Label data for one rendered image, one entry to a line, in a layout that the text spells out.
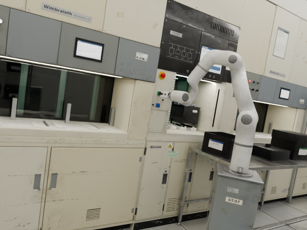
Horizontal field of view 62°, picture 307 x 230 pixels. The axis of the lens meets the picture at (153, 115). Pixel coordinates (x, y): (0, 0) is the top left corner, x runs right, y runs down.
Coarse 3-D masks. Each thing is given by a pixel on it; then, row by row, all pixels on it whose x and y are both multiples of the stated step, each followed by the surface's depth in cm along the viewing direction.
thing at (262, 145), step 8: (256, 144) 241; (264, 144) 249; (256, 152) 231; (264, 152) 225; (272, 152) 219; (280, 152) 224; (288, 152) 231; (272, 160) 219; (280, 160) 226; (288, 160) 233
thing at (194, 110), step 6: (174, 108) 265; (180, 108) 256; (186, 108) 253; (192, 108) 258; (198, 108) 262; (174, 114) 264; (180, 114) 255; (186, 114) 255; (192, 114) 259; (198, 114) 263; (174, 120) 268; (180, 120) 254; (186, 120) 256; (192, 120) 260; (192, 126) 261
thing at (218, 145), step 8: (208, 136) 218; (216, 136) 212; (224, 136) 237; (232, 136) 231; (208, 144) 217; (216, 144) 211; (224, 144) 206; (232, 144) 203; (208, 152) 217; (216, 152) 211; (224, 152) 205; (232, 152) 205
